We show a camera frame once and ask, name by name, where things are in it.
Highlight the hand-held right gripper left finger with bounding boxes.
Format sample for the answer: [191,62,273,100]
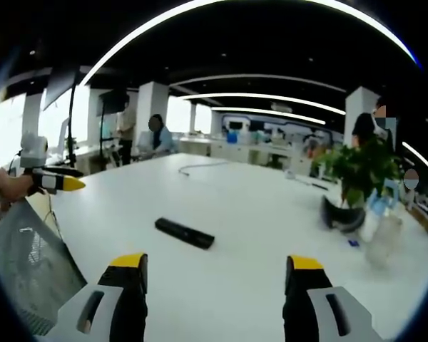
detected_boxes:
[44,252,149,342]

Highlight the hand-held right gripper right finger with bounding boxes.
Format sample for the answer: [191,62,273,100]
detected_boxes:
[282,254,384,342]

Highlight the black remote control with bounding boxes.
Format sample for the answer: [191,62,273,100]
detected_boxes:
[154,217,215,251]

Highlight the person's left hand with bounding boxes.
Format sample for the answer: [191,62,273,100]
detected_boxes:
[0,164,35,207]

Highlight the grey mesh office chair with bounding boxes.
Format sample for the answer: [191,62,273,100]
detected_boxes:
[0,197,88,338]

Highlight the black headset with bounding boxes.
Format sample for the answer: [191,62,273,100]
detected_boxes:
[319,195,367,233]

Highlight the green potted plant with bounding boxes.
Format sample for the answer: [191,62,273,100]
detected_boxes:
[315,137,404,209]

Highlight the white counter cabinets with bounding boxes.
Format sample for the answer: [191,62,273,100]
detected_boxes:
[178,137,317,176]

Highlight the black wall screen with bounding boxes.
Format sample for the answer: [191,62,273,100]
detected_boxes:
[95,88,128,117]

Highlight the grey cable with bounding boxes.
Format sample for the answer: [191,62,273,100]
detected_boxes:
[178,161,229,177]

